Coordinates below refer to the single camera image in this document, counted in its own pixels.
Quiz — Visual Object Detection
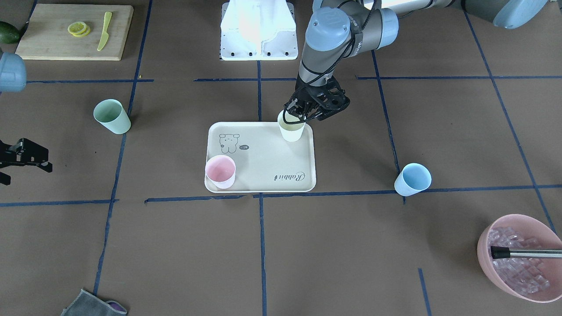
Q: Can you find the green cup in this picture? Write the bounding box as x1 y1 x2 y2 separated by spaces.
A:
93 99 132 135

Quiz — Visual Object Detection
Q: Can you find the cream rabbit tray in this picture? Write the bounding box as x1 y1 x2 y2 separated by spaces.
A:
205 122 317 193

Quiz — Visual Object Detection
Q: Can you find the cream yellow cup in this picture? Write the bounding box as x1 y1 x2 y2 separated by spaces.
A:
277 110 305 142

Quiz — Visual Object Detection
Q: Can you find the wooden cutting board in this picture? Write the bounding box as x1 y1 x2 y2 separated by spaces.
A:
16 4 134 61

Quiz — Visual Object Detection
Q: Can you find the pink cup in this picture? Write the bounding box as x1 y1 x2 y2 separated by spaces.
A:
205 154 237 189

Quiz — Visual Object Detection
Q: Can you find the light blue cup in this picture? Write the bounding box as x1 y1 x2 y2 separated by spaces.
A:
394 163 433 197

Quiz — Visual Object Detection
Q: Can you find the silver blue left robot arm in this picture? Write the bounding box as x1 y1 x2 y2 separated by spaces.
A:
281 0 546 125

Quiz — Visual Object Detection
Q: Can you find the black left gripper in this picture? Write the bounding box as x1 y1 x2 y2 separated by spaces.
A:
284 77 350 123

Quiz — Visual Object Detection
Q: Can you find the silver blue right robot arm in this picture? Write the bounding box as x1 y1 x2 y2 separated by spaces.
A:
0 51 53 173

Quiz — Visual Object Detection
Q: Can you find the yellow plastic knife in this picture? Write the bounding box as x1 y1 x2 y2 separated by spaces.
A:
97 11 112 51

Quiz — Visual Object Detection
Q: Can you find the grey cloth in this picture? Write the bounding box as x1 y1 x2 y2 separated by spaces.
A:
61 289 128 316

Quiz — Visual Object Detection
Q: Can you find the yellow lemon slice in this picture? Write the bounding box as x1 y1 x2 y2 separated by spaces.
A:
68 21 91 37

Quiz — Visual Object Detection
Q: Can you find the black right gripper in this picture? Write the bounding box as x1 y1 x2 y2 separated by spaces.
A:
0 138 53 186

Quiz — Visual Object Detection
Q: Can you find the pink bowl with ice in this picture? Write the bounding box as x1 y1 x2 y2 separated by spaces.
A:
476 214 562 303

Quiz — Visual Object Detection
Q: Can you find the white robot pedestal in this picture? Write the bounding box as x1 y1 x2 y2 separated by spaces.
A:
220 0 299 61

